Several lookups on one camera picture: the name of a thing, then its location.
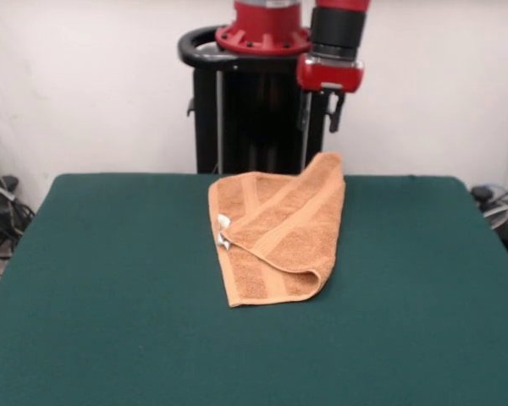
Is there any black cable tangle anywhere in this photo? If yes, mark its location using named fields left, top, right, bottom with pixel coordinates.
left=0, top=175, right=37, bottom=260

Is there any tan terry towel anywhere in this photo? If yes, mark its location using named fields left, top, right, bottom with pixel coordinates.
left=207, top=151, right=347, bottom=309

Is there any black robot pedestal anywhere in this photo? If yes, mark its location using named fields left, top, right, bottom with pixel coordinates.
left=178, top=25, right=335, bottom=175

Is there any dark green table cloth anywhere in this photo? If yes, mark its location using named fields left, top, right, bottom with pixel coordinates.
left=0, top=173, right=508, bottom=406

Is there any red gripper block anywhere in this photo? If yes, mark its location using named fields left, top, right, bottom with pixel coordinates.
left=295, top=52, right=365, bottom=134

